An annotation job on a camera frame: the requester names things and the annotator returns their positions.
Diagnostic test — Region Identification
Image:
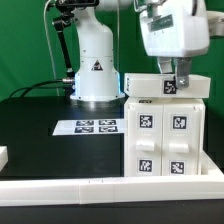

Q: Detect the white boundary rail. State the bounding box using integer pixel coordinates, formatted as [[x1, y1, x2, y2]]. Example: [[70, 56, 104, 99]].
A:
[[0, 175, 224, 206], [201, 152, 224, 176]]

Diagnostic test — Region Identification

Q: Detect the black cable on table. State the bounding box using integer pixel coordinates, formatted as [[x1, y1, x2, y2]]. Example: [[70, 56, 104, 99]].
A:
[[8, 78, 76, 99]]

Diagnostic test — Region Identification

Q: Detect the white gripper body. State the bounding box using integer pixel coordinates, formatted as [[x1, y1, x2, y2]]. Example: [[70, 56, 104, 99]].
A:
[[140, 0, 210, 58]]

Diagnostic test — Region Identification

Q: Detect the white flat tagged top panel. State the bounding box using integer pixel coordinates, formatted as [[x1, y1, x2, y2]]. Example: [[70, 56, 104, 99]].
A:
[[53, 119, 125, 136]]

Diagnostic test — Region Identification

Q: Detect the white left rail stub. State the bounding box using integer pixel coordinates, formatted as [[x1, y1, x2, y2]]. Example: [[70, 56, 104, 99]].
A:
[[0, 146, 8, 172]]

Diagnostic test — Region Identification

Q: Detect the white cabinet box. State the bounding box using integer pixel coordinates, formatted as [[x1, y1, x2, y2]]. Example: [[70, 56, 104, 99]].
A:
[[124, 97, 205, 177]]

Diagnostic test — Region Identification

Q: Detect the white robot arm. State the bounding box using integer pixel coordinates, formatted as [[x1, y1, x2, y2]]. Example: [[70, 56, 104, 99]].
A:
[[45, 0, 224, 103]]

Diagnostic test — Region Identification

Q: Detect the white right boundary rail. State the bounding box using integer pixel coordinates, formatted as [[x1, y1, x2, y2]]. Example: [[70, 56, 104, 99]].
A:
[[201, 152, 224, 176]]

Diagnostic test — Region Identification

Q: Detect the white front boundary rail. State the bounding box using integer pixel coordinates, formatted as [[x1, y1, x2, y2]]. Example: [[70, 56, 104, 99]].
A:
[[0, 175, 224, 206]]

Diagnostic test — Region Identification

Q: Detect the white hanging cable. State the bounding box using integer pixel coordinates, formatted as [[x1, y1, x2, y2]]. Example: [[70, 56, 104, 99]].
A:
[[43, 0, 61, 97]]

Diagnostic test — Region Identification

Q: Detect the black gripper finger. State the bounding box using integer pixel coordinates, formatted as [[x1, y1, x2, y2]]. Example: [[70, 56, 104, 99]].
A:
[[157, 57, 173, 74], [175, 57, 192, 89]]

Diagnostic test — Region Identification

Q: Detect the white tagged cube block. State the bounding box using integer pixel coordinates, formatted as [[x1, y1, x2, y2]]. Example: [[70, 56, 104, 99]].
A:
[[124, 73, 211, 98]]

